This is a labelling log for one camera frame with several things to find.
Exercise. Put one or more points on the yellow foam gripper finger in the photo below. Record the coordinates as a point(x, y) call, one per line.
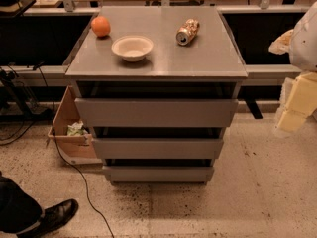
point(298, 100)

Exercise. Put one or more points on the grey drawer cabinet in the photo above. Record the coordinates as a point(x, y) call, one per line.
point(209, 67)

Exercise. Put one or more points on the orange fruit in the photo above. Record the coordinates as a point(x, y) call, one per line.
point(100, 26)

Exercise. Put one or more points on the crushed gold soda can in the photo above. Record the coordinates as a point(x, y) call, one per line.
point(187, 32)

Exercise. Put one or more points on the grey drawer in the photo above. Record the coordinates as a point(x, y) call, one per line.
point(157, 148)
point(157, 174)
point(157, 113)

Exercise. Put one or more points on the white paper bowl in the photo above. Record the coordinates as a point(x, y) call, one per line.
point(132, 48)

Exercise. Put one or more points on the crumpled paper in crate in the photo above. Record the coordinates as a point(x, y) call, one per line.
point(75, 129)

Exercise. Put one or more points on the grey middle drawer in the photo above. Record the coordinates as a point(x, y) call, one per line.
point(157, 148)

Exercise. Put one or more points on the wooden crate on floor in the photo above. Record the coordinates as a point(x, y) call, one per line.
point(74, 141)

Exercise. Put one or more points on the grey bottom drawer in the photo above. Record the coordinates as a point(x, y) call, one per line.
point(157, 174)

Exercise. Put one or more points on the grey top drawer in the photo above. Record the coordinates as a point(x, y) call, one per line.
point(157, 113)

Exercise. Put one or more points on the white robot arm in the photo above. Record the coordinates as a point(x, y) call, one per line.
point(301, 45)

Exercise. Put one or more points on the black leather shoe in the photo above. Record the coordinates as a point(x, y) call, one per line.
point(54, 218)

